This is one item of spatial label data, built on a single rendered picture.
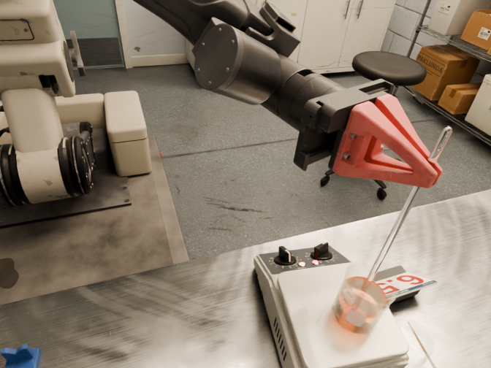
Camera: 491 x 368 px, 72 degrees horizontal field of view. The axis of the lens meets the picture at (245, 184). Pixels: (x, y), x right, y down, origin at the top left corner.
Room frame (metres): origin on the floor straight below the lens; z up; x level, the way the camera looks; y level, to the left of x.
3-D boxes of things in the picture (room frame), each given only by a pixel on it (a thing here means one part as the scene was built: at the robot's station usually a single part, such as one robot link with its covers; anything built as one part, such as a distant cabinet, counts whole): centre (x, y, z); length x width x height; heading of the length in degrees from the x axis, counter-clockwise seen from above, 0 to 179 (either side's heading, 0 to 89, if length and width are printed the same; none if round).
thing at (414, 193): (0.21, -0.14, 0.98); 0.01 x 0.01 x 0.20
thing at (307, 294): (0.21, -0.12, 0.83); 0.12 x 0.12 x 0.01; 15
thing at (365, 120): (0.25, -0.12, 1.04); 0.09 x 0.07 x 0.07; 39
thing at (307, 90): (0.30, -0.07, 1.04); 0.10 x 0.07 x 0.07; 129
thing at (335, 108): (0.24, -0.11, 1.04); 0.09 x 0.07 x 0.07; 39
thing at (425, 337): (0.22, -0.23, 0.76); 0.06 x 0.06 x 0.02
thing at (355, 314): (0.21, -0.14, 0.87); 0.06 x 0.05 x 0.08; 3
